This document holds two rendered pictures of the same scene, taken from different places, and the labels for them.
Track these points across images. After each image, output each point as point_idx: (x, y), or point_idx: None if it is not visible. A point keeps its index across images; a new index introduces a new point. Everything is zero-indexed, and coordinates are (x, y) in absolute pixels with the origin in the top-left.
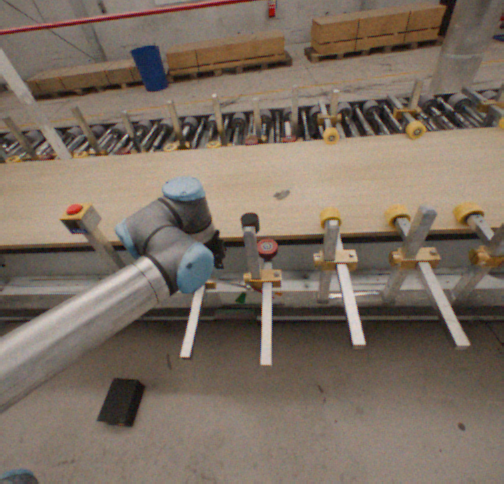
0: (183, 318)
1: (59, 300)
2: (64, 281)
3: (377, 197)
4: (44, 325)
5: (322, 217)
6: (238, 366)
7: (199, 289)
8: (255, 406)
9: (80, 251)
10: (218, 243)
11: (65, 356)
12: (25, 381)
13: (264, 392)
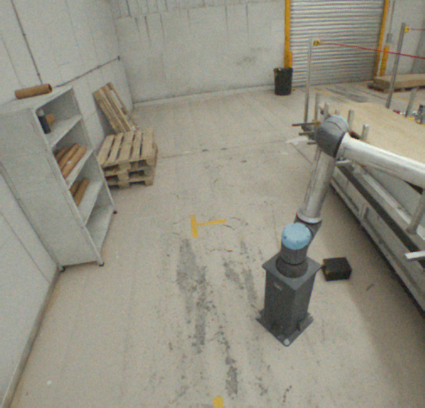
0: (405, 281)
1: (377, 195)
2: (384, 194)
3: None
4: (414, 161)
5: None
6: (395, 338)
7: None
8: (377, 358)
9: (411, 185)
10: None
11: (408, 174)
12: (396, 168)
13: (390, 363)
